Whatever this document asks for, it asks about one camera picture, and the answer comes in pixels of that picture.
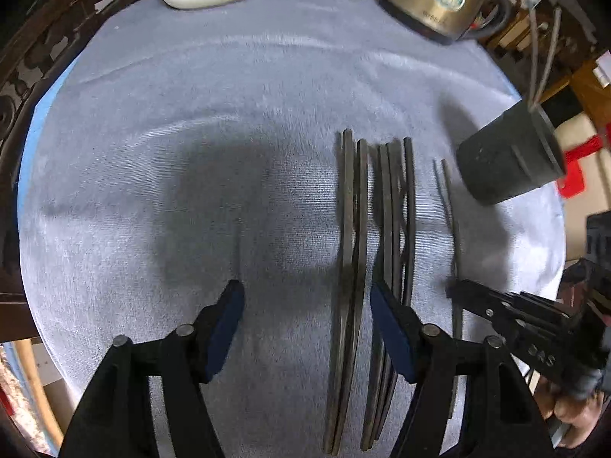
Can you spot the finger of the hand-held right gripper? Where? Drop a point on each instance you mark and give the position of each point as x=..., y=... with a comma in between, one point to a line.
x=482, y=303

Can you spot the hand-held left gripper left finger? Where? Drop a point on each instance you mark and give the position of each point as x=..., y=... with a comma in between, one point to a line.
x=226, y=329

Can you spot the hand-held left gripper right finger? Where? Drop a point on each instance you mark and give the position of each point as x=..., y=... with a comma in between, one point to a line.
x=394, y=338

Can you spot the thin dark metal chopstick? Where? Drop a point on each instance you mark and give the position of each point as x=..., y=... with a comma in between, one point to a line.
x=448, y=186
x=440, y=183

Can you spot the black utensil holder cup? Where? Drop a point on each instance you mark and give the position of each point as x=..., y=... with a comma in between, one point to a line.
x=506, y=162

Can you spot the row of dark chopsticks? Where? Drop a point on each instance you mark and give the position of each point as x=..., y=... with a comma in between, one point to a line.
x=351, y=200

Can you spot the person's right hand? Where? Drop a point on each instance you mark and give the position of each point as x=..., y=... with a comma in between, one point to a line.
x=582, y=420

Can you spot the red plastic child chair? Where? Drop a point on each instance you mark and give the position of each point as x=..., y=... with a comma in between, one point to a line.
x=572, y=179

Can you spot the cream chair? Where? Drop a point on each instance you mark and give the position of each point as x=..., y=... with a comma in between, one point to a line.
x=577, y=129

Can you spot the grey table cloth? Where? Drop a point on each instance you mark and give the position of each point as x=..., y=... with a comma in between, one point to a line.
x=191, y=105

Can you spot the grey metal chopstick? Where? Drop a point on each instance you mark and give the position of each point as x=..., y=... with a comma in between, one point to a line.
x=551, y=52
x=531, y=57

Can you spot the blue table mat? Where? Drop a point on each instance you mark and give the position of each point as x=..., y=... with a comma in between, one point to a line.
x=47, y=105

